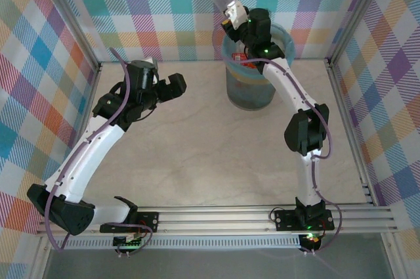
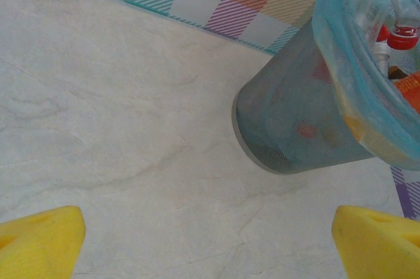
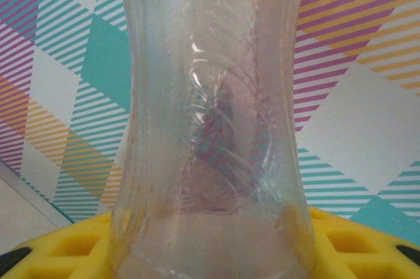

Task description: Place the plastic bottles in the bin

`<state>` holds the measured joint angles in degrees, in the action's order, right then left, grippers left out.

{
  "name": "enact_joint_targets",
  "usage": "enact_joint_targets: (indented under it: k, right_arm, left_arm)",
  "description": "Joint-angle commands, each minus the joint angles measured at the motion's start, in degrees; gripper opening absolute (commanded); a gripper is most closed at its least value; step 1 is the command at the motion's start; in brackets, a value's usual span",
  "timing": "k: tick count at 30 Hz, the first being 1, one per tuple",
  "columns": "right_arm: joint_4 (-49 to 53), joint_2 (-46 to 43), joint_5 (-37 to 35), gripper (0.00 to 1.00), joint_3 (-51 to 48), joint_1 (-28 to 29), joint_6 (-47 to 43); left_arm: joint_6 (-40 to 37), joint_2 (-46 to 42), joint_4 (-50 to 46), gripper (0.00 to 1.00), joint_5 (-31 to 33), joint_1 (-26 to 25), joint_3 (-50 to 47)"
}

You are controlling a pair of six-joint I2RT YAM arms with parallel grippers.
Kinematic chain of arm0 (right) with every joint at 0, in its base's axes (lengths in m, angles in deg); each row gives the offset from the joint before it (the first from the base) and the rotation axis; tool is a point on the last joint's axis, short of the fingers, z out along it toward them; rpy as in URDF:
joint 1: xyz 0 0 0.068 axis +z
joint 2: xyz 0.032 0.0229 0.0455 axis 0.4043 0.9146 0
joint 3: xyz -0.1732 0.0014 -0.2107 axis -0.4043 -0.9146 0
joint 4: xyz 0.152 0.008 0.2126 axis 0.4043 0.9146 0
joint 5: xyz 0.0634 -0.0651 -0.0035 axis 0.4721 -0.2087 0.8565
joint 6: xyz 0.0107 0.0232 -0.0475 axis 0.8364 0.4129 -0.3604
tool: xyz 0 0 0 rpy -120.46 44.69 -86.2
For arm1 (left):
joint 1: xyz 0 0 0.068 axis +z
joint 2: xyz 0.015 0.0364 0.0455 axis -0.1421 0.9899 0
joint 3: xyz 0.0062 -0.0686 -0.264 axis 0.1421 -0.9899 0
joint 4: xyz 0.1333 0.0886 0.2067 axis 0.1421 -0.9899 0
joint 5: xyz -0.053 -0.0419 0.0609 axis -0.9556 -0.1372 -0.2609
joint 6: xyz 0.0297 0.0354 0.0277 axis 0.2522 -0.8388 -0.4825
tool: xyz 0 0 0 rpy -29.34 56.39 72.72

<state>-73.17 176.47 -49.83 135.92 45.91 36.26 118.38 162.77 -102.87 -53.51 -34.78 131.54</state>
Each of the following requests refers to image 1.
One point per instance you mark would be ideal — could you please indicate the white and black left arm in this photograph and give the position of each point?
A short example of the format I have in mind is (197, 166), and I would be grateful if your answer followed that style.
(85, 157)

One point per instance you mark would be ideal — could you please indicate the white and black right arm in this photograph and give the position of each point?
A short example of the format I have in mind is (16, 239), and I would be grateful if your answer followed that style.
(279, 77)

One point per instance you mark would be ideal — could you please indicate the mesh bin with blue liner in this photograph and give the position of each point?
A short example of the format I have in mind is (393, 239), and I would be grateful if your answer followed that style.
(249, 92)

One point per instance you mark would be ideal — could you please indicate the aluminium side floor rail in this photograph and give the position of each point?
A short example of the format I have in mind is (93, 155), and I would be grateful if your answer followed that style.
(365, 167)
(92, 83)

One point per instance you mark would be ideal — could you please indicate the aluminium frame post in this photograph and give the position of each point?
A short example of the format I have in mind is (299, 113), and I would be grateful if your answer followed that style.
(356, 13)
(73, 19)

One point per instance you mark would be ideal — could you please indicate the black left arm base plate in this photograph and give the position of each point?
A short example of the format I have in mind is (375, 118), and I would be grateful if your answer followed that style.
(149, 221)

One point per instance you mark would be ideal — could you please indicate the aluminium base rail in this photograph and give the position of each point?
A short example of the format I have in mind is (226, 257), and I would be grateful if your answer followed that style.
(213, 220)

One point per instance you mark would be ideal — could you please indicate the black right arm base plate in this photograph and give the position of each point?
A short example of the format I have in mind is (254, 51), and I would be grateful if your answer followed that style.
(285, 220)

